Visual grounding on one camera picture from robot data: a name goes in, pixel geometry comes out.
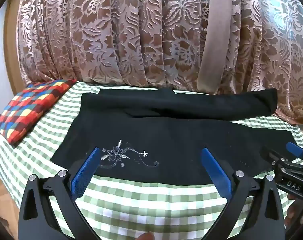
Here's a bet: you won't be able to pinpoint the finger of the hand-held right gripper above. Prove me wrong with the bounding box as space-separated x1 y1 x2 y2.
260 148 303 167
286 142 303 167

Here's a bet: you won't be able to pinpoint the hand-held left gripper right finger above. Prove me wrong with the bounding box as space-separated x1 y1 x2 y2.
202 148 284 240

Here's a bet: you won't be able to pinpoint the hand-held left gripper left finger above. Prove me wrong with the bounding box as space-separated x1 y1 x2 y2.
18 147 101 240

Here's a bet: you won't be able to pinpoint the black pants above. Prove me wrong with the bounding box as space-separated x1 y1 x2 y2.
50 87 300 188

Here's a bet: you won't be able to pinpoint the person's right hand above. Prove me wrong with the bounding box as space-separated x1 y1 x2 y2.
285 194 302 228

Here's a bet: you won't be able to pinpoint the person's left hand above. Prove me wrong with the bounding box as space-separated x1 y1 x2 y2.
138 231 155 240

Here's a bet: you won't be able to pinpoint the green checked bedsheet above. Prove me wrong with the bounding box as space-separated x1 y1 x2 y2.
0 81 303 240

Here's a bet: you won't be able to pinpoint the multicolour checked pillow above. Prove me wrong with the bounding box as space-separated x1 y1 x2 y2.
0 79 77 146

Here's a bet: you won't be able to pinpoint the beige curtain band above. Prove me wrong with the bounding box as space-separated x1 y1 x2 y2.
197 0 239 96

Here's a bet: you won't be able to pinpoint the brown floral curtain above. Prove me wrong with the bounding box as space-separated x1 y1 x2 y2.
16 0 303 126

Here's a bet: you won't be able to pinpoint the brown wooden frame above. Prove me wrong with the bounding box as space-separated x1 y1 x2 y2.
3 0 30 96

